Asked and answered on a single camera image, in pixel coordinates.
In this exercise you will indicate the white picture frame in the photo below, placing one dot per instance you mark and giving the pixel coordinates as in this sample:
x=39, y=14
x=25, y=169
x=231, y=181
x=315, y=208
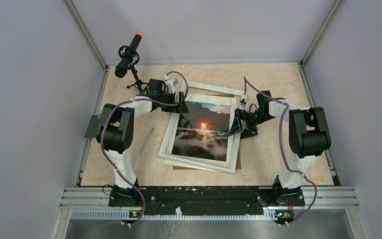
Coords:
x=231, y=97

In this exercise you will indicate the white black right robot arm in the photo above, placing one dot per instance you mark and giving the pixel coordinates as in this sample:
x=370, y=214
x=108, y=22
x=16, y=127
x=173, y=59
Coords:
x=308, y=137

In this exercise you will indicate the grey lego baseplate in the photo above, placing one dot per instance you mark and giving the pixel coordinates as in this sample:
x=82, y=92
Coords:
x=93, y=128

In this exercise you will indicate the volcano photo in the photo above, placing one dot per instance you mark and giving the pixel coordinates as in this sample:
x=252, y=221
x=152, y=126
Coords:
x=203, y=132

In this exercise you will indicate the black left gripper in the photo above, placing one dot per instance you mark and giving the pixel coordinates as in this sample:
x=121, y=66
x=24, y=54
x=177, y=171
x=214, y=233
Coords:
x=181, y=107

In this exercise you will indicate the black microphone tripod stand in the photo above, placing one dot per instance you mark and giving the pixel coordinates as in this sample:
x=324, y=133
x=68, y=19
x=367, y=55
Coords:
x=138, y=84

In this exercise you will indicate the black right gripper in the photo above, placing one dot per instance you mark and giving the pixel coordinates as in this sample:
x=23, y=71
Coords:
x=246, y=133

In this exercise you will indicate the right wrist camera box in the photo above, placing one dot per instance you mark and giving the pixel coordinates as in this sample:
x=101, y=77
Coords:
x=244, y=105

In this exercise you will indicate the brown frame backing board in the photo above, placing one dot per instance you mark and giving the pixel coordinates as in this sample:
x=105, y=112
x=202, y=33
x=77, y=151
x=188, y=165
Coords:
x=238, y=165

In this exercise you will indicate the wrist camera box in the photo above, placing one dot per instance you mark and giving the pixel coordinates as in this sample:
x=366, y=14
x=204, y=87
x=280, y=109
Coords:
x=244, y=105
x=170, y=84

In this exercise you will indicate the black microphone orange tip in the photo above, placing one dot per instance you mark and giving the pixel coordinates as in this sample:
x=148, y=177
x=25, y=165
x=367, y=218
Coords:
x=129, y=56

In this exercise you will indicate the aluminium front rail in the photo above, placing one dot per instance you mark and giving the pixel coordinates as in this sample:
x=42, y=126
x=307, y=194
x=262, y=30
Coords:
x=330, y=212

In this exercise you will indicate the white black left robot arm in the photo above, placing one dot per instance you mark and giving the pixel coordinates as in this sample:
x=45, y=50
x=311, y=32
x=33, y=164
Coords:
x=116, y=130

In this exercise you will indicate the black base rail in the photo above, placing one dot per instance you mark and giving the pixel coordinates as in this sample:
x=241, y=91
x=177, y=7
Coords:
x=205, y=200

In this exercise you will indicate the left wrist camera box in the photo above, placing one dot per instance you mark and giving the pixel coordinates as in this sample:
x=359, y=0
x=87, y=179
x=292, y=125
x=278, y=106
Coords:
x=170, y=84

